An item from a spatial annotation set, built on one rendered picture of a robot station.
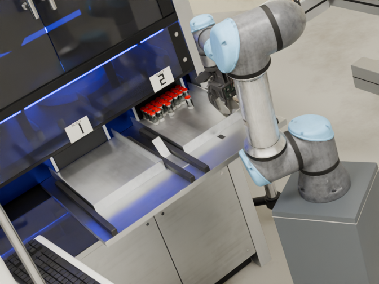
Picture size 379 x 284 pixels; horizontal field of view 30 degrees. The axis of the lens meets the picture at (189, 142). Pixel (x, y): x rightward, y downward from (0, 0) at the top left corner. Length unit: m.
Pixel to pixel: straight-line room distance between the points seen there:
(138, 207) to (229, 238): 0.83
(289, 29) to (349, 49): 2.82
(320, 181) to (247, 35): 0.56
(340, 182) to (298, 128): 0.21
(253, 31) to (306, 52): 2.93
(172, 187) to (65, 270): 0.40
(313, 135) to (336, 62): 2.45
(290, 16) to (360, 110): 2.23
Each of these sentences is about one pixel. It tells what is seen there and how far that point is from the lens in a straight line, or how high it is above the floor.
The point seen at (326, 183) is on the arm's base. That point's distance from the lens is 1.99.
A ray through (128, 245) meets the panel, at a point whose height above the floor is 0.51.
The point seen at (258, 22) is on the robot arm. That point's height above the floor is 1.41.
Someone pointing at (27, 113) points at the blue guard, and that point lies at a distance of 2.22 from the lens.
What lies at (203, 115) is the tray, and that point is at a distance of 2.40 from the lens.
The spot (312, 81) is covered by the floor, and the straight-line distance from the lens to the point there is 4.20.
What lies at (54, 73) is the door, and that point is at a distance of 2.23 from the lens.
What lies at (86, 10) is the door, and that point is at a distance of 2.24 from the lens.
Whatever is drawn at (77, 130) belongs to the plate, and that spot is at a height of 1.02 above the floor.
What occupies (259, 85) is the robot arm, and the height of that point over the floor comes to 1.24.
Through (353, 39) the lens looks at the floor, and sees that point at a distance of 4.56.
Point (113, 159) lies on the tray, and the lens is 2.35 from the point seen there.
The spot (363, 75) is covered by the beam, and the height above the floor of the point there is 0.51.
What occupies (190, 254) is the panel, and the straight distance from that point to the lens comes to 2.76.
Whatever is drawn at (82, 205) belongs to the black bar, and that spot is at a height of 0.90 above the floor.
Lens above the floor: 2.07
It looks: 31 degrees down
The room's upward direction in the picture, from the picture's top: 20 degrees counter-clockwise
